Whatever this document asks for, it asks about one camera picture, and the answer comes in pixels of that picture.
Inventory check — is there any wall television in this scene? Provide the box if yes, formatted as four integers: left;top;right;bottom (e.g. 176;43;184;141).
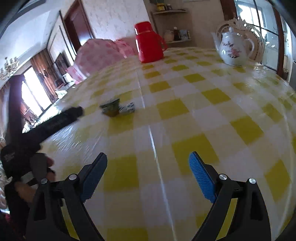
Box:
55;53;70;75

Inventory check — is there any white ornate chair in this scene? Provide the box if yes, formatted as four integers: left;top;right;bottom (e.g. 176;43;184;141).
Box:
215;17;265;63

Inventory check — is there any red thermos jug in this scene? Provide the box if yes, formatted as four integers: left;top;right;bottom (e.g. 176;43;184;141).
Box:
134;21;168;63

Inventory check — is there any white floral teapot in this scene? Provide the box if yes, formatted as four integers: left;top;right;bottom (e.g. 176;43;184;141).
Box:
211;27;254;67

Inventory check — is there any green snack packet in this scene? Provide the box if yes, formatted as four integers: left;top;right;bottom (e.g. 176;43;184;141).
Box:
99;98;120;117

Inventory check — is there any wooden wall shelf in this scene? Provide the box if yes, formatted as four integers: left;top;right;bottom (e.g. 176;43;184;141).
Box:
149;3;192;47

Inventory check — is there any pink checkered chair cover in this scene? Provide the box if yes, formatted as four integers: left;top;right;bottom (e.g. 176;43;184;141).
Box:
67;38;138;84

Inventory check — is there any left hand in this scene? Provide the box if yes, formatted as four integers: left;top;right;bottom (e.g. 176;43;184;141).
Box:
14;153;56;203

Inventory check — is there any crystal chandelier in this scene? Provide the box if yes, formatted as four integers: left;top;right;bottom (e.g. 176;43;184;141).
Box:
0;57;20;81

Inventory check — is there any yellow checkered tablecloth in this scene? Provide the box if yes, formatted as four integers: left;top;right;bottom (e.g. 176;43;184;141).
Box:
42;48;295;240

